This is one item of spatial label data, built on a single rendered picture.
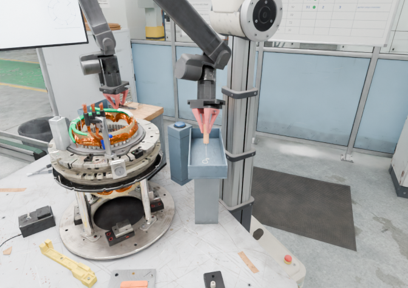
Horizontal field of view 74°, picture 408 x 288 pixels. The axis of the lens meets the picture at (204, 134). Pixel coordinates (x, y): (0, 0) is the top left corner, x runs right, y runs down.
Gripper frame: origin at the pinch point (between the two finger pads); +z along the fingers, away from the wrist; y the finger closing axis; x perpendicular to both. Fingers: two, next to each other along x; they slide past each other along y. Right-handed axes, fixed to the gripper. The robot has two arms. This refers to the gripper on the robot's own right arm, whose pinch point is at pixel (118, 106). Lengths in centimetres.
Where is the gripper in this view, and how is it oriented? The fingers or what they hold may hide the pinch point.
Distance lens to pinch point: 112.2
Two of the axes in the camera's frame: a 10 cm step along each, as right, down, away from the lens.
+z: 0.4, 8.8, 4.7
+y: -4.1, 4.4, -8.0
